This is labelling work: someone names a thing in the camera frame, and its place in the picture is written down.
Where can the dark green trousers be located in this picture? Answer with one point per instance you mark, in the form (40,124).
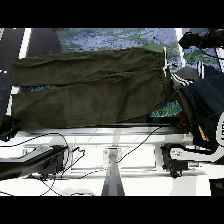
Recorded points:
(90,90)

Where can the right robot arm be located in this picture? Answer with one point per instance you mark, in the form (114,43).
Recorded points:
(186,156)

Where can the black garment with white stripes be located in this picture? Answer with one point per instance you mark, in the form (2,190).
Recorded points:
(181,79)

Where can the dark blue garment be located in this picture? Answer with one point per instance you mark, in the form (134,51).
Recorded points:
(203,100)

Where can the silver frame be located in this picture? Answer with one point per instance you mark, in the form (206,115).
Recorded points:
(133,136)

